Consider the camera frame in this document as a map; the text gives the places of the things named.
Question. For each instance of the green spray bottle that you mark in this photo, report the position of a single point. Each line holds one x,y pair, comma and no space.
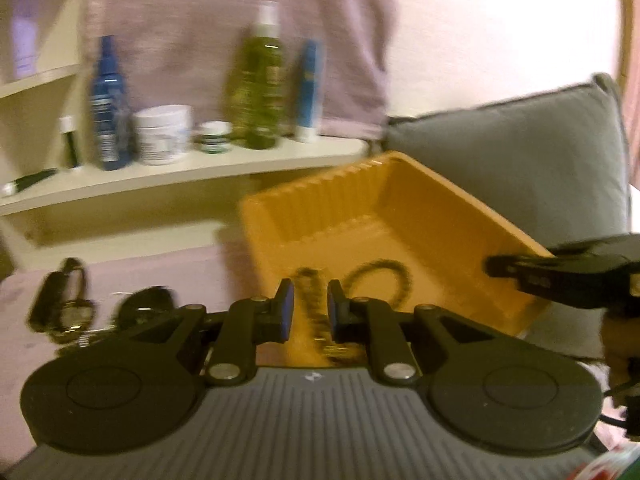
257,90

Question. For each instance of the orange ribbed plastic tray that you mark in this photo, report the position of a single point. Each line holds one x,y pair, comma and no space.
425,210

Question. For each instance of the black band wristwatch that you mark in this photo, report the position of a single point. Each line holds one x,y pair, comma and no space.
75,317

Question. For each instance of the pink striped curtain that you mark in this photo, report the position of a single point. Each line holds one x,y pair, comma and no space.
632,110

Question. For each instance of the lavender table towel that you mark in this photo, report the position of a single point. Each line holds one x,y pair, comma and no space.
165,270

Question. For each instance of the black tube white cap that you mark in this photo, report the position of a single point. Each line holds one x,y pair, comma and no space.
35,177

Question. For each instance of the white cream jar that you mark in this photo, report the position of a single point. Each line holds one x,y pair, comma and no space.
162,135

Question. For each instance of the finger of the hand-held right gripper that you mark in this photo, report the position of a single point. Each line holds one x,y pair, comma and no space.
600,250
510,265

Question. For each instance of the lip balm stick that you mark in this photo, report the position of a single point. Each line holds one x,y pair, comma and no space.
70,145

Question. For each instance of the small green white jar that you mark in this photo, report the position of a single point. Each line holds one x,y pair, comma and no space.
214,139

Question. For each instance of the person's right hand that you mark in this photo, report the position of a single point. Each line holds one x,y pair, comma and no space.
612,340

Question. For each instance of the red white printed object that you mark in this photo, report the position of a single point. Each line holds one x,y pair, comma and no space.
610,470

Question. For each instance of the cream shelf unit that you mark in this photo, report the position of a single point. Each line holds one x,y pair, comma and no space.
200,167

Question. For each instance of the mauve hanging towel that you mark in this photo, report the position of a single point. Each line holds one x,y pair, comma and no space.
200,10

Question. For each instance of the blue spray bottle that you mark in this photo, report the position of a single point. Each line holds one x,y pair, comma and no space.
110,110

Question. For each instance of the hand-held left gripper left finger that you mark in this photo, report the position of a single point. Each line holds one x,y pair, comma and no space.
287,310

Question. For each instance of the grey cushion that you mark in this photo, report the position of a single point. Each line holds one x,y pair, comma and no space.
500,160

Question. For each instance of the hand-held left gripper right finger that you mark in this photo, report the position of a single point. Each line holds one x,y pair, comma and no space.
334,312

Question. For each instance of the blue white tube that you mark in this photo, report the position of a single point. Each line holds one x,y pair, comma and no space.
307,90

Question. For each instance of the purple bottle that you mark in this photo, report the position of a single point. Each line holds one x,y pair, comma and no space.
25,35

